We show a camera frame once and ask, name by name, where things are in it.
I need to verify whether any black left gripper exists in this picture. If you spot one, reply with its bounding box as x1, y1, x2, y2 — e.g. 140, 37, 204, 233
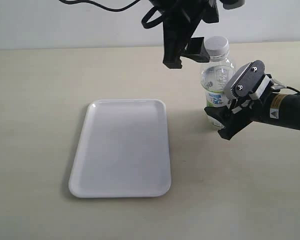
162, 0, 219, 69

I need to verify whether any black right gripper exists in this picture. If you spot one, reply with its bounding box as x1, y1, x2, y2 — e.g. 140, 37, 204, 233
204, 73, 274, 140

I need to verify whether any white bottle cap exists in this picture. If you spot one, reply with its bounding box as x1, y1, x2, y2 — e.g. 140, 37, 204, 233
204, 36, 229, 56

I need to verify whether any clear plastic drink bottle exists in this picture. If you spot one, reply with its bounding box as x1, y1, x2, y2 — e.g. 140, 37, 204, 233
199, 49, 237, 129

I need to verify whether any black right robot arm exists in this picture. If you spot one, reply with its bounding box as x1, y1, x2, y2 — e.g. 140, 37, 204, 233
204, 73, 300, 140

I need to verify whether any white rectangular plastic tray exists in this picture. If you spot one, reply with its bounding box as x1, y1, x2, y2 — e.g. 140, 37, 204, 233
68, 99, 172, 199

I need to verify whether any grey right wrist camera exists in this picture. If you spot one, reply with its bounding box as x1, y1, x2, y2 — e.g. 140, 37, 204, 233
224, 60, 265, 100

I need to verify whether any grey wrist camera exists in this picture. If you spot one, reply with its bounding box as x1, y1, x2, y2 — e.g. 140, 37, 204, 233
224, 60, 265, 100
220, 0, 245, 10

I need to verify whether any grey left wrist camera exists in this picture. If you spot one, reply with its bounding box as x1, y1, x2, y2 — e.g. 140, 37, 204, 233
220, 0, 245, 10

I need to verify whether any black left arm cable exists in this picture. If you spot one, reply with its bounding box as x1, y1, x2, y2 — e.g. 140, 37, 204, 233
58, 0, 166, 30

